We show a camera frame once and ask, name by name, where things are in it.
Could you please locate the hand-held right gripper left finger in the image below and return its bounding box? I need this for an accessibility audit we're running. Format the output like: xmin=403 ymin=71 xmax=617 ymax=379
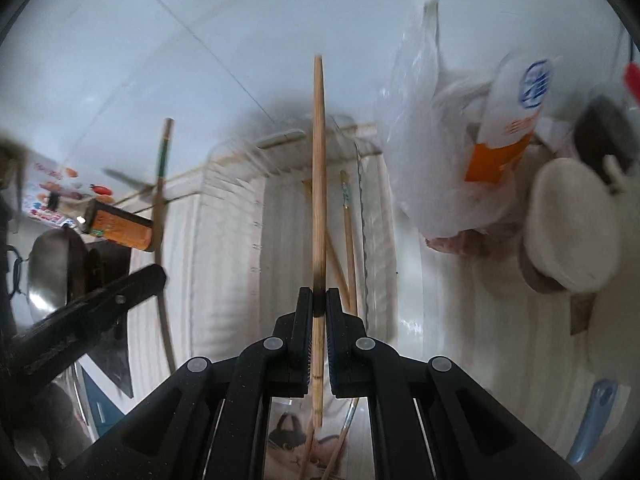
xmin=55 ymin=286 xmax=314 ymax=480

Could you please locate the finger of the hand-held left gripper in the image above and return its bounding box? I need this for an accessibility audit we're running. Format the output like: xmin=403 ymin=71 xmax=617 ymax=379
xmin=0 ymin=264 xmax=167 ymax=388

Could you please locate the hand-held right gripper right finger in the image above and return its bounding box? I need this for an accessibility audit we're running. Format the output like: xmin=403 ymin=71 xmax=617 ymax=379
xmin=325 ymin=286 xmax=584 ymax=480

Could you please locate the clear plastic utensil tray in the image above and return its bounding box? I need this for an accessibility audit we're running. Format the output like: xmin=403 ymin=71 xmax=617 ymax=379
xmin=192 ymin=119 xmax=402 ymax=356

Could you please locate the plain wooden chopstick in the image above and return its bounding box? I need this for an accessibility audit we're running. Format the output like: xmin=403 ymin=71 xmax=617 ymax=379
xmin=321 ymin=422 xmax=352 ymax=480
xmin=302 ymin=179 xmax=352 ymax=309
xmin=310 ymin=54 xmax=328 ymax=428
xmin=298 ymin=422 xmax=318 ymax=480

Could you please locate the green patterned wooden chopstick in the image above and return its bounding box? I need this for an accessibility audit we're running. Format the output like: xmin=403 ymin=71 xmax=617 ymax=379
xmin=151 ymin=117 xmax=177 ymax=376

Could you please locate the metal pot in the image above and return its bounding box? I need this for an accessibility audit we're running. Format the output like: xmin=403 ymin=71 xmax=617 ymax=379
xmin=25 ymin=224 xmax=103 ymax=323

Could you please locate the orange seasoning box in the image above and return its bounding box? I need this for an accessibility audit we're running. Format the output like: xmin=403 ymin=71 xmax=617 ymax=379
xmin=76 ymin=198 xmax=154 ymax=253

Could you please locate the wooden chopstick with patterned end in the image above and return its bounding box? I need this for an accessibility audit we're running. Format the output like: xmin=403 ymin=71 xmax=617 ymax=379
xmin=339 ymin=170 xmax=359 ymax=317

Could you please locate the colourful printed flyer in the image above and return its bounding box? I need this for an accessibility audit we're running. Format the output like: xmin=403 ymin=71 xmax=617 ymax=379
xmin=19 ymin=159 xmax=115 ymax=232

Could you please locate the clear plastic bag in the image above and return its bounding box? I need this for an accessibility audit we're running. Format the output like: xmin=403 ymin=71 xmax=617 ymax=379
xmin=374 ymin=0 xmax=523 ymax=242

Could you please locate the round white lid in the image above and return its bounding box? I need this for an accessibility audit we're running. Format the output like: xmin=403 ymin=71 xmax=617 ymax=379
xmin=519 ymin=156 xmax=624 ymax=294

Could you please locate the light blue plastic object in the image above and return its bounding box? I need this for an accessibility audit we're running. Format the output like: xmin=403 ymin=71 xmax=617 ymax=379
xmin=566 ymin=379 xmax=619 ymax=464

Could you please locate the white bottle with orange label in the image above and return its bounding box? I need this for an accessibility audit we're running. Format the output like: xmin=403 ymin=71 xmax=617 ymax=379
xmin=464 ymin=54 xmax=557 ymax=184

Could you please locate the dark plush slipper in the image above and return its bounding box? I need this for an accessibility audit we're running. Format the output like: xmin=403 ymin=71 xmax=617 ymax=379
xmin=573 ymin=94 xmax=637 ymax=177

